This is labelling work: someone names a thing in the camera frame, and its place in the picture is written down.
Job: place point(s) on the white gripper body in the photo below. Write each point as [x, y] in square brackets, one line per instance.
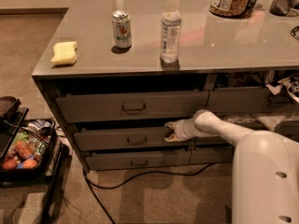
[178, 130]

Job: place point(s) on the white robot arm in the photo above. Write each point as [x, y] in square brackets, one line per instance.
[265, 181]

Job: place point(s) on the plastic bags in drawer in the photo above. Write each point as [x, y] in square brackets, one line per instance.
[258, 118]

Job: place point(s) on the grey drawer cabinet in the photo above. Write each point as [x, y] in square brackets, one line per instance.
[214, 53]

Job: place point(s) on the clear water bottle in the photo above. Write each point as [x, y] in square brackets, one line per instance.
[170, 32]

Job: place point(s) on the black white patterned bag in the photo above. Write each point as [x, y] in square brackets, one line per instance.
[291, 84]

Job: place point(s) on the green soda can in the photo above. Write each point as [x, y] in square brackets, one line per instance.
[121, 29]

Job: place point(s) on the yellow sponge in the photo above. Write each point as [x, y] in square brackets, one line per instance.
[64, 53]

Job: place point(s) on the black basket of groceries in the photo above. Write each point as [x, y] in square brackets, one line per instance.
[27, 149]

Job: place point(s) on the dark glass container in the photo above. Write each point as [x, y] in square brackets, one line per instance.
[283, 7]

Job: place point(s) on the black cart frame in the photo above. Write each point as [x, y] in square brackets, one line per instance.
[29, 202]

